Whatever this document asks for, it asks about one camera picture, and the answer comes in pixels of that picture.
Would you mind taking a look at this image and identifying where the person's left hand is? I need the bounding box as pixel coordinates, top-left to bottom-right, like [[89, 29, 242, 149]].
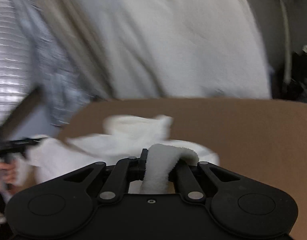
[[0, 160, 17, 184]]

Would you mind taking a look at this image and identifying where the brown window frame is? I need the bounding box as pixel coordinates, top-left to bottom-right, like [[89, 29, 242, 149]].
[[0, 86, 45, 137]]

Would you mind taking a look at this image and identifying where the beige curtain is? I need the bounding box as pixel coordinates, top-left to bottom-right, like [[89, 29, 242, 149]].
[[26, 0, 116, 99]]

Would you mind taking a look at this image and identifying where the white towel garment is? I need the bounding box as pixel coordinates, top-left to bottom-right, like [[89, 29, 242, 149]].
[[14, 114, 220, 195]]

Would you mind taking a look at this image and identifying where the white blanket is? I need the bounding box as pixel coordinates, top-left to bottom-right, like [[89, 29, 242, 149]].
[[66, 0, 273, 100]]

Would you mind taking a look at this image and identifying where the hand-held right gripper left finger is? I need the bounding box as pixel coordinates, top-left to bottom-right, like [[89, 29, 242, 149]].
[[64, 149, 149, 204]]

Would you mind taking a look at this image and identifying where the pile of dark clothes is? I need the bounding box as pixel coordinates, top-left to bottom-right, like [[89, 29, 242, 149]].
[[271, 45, 307, 103]]

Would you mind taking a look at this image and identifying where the white pole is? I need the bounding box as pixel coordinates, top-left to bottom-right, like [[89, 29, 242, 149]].
[[274, 0, 293, 88]]

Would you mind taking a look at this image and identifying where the silver quilted insulation sheet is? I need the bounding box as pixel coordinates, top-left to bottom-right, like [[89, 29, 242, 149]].
[[0, 0, 44, 128]]

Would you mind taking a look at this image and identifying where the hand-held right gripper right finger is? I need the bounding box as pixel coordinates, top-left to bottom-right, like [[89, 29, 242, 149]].
[[170, 162, 241, 204]]

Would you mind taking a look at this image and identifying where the crumpled silver foil sheet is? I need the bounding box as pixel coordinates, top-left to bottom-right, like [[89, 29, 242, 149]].
[[23, 2, 99, 128]]

